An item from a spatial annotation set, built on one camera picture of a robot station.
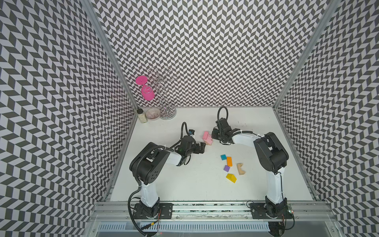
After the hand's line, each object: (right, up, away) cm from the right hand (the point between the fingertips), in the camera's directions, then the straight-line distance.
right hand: (212, 136), depth 101 cm
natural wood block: (-5, -4, -5) cm, 8 cm away
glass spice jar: (-51, +14, +5) cm, 53 cm away
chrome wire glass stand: (-34, +18, +17) cm, 42 cm away
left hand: (-9, -4, -4) cm, 11 cm away
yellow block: (+9, -21, -19) cm, 29 cm away
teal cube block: (+6, -12, -10) cm, 16 cm away
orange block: (+9, -14, -11) cm, 20 cm away
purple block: (+7, -17, -14) cm, 23 cm away
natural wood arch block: (+14, -16, -15) cm, 26 cm away
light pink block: (-5, +2, -2) cm, 6 cm away
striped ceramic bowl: (-45, +17, +11) cm, 49 cm away
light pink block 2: (-2, -1, -3) cm, 4 cm away
